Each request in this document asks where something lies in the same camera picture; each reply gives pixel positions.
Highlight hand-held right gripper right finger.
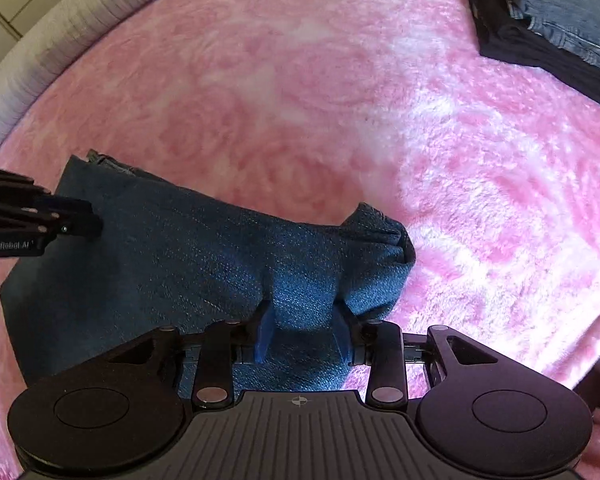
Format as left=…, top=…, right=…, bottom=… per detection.
left=330, top=305, right=501, bottom=409

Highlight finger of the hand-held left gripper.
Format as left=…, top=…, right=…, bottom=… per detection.
left=0, top=204, right=104, bottom=242
left=0, top=163, right=102, bottom=219

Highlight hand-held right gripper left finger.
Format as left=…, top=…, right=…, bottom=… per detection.
left=107, top=302, right=281, bottom=409

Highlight blue denim jeans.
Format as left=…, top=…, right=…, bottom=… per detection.
left=0, top=149, right=417, bottom=393

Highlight white padded bed edge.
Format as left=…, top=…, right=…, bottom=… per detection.
left=0, top=0, right=201, bottom=163

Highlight pink fluffy blanket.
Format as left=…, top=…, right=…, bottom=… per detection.
left=0, top=0, right=600, bottom=480

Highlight folded black garment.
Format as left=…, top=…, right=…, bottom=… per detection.
left=460, top=0, right=600, bottom=92

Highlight folded grey-blue jeans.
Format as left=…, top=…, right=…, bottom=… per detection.
left=487, top=0, right=600, bottom=77

